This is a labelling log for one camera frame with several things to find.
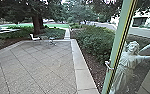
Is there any green framed glass door leaf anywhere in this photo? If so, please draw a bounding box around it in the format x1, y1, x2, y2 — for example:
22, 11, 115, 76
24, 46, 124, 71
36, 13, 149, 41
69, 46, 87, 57
101, 0, 150, 94

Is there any low green shrub bed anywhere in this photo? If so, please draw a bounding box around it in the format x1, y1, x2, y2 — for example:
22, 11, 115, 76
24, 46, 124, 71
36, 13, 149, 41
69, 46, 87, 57
70, 25, 125, 64

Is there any outdoor metal table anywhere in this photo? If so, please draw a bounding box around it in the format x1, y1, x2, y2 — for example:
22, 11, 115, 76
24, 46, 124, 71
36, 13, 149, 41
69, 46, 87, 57
44, 34, 59, 47

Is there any long green hedge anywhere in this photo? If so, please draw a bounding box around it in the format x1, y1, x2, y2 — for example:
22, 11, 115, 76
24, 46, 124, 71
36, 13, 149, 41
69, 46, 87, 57
5, 25, 67, 41

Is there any white outdoor chair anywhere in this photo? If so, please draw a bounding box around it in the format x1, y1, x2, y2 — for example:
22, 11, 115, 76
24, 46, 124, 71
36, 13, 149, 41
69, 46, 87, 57
29, 33, 42, 45

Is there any large dark tree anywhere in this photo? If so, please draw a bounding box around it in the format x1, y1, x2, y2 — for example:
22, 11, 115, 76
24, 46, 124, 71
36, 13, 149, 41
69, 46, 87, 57
0, 0, 67, 36

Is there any white stone garden statue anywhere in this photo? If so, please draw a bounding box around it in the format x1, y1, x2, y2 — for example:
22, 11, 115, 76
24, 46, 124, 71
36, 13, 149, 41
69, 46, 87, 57
104, 40, 150, 94

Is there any white building with windows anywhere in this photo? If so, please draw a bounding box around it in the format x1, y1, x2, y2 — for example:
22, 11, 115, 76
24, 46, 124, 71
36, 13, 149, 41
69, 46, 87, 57
130, 9, 150, 32

